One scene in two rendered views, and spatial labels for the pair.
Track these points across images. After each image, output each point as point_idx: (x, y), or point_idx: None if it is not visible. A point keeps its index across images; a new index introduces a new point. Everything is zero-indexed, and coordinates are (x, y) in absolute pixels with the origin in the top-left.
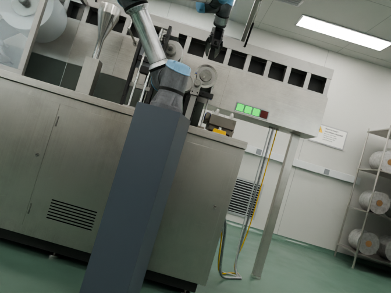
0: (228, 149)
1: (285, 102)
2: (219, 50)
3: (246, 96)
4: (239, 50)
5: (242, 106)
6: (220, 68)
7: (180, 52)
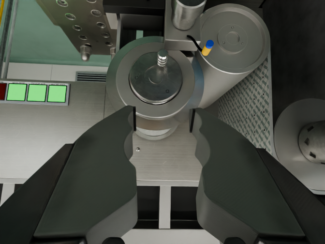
0: None
1: None
2: (57, 168)
3: (46, 122)
4: None
5: (52, 98)
6: None
7: (284, 152)
